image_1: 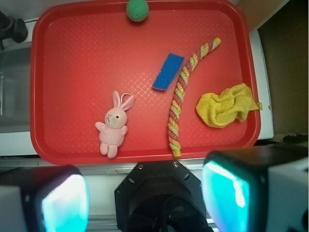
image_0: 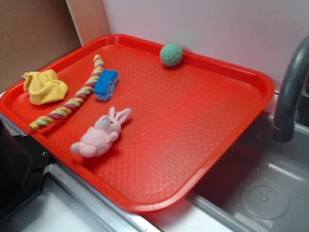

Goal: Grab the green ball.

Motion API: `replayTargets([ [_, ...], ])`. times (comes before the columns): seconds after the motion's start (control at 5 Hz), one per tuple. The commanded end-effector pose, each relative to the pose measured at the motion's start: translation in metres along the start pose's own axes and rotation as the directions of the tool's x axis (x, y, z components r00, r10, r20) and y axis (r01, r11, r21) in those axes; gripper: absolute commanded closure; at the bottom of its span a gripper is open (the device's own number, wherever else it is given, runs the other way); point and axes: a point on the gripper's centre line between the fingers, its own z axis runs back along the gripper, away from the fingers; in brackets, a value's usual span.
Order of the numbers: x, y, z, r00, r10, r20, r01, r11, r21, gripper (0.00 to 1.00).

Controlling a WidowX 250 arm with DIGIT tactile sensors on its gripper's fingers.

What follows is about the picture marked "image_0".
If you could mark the brown cardboard panel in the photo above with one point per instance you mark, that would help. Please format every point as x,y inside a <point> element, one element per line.
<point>33,34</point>

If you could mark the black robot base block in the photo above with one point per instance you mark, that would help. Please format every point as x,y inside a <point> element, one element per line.
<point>24,163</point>

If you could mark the grey faucet spout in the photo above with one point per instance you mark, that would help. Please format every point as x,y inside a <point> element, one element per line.
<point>293,101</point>

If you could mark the red plastic tray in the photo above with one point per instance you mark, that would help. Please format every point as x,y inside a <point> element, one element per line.
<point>183,119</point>

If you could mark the round sink drain cover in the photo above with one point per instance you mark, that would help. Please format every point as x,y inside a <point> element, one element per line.
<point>264,199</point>

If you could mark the green knitted ball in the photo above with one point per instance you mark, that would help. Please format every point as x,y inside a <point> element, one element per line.
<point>171,55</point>

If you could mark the yellow knitted cloth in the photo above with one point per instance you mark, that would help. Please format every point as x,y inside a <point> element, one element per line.
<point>44,87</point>

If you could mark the pink plush bunny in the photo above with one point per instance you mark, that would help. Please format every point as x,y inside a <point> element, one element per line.
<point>99,138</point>

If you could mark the grey sink basin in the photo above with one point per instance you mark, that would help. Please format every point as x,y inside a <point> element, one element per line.
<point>256,156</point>

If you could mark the multicolour twisted rope toy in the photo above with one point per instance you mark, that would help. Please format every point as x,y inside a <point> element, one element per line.
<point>73,103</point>

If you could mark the light wooden board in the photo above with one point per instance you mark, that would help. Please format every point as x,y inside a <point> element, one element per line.
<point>89,19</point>

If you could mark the blue sponge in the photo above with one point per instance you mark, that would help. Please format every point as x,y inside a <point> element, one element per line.
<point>105,86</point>

